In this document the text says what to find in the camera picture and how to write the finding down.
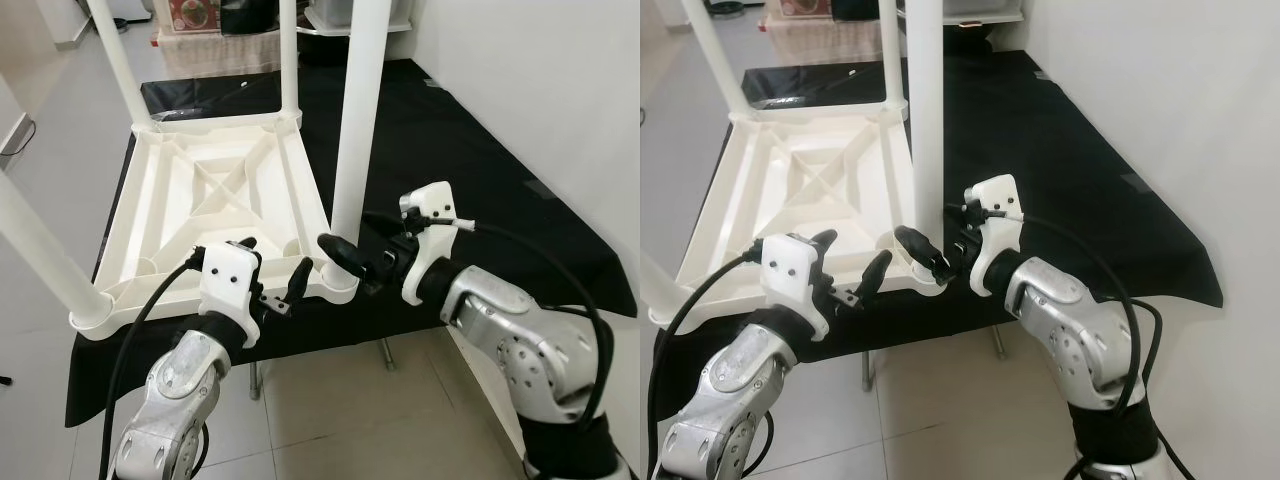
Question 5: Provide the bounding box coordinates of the white plastic table top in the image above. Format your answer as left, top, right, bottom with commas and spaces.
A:
70, 110, 359, 336
645, 105, 946, 326

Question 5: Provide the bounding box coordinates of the white plastic table leg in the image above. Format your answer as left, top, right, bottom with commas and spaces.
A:
88, 0, 159, 133
878, 0, 906, 113
0, 170, 116, 336
640, 250, 681, 326
278, 0, 303, 123
905, 0, 946, 241
683, 0, 756, 116
328, 0, 393, 266

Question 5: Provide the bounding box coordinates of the black tablecloth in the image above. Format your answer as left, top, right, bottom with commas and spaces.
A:
650, 50, 1226, 366
65, 58, 638, 429

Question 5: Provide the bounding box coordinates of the clear plastic bag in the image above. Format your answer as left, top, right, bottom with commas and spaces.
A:
140, 80, 281, 117
745, 85, 883, 109

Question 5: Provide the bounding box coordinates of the beige patterned cloth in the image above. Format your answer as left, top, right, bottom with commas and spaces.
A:
158, 28, 284, 79
760, 15, 883, 66

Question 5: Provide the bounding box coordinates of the green lidded clear box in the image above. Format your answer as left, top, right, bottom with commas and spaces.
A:
945, 0, 1026, 23
305, 0, 413, 31

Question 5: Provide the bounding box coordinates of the orange lidded storage box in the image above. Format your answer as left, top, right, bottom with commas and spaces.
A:
765, 0, 831, 19
165, 0, 226, 33

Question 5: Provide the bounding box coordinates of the white appliance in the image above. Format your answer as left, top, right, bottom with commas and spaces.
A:
100, 0, 151, 26

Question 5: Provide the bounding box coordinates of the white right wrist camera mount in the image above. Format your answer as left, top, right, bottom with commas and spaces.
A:
963, 174, 1026, 298
398, 182, 476, 306

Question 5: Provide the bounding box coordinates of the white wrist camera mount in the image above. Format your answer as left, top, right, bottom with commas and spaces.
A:
963, 174, 1026, 298
760, 235, 831, 341
198, 245, 264, 349
398, 182, 476, 306

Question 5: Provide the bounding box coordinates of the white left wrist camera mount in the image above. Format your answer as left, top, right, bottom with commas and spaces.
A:
760, 235, 831, 341
198, 245, 264, 349

